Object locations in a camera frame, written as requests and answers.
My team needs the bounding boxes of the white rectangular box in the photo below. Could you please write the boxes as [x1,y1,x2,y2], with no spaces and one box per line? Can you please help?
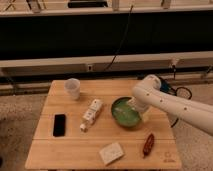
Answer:
[80,99,103,132]

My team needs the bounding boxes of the red-brown sausage toy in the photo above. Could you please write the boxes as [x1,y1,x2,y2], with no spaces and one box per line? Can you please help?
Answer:
[143,134,154,157]

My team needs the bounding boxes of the beige sponge block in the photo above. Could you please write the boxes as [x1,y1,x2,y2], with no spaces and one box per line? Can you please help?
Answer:
[99,142,124,165]

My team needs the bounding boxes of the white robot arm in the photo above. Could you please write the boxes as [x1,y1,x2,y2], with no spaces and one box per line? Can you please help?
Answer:
[127,75,213,136]

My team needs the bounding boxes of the white wall outlet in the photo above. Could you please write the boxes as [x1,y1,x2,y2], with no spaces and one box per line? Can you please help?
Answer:
[88,65,93,72]

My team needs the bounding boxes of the green ceramic bowl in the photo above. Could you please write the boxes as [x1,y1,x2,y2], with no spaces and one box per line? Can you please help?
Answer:
[111,97,142,127]

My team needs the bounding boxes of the black smartphone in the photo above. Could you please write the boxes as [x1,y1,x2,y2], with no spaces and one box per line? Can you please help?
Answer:
[53,114,66,137]

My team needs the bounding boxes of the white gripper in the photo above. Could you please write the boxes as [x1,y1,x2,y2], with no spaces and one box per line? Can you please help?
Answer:
[127,97,149,122]

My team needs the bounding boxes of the translucent plastic cup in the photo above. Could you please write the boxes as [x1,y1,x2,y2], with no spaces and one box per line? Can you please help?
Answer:
[64,78,80,100]

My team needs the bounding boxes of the black hanging cable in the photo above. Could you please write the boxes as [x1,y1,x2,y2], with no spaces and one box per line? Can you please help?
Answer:
[102,4,135,72]

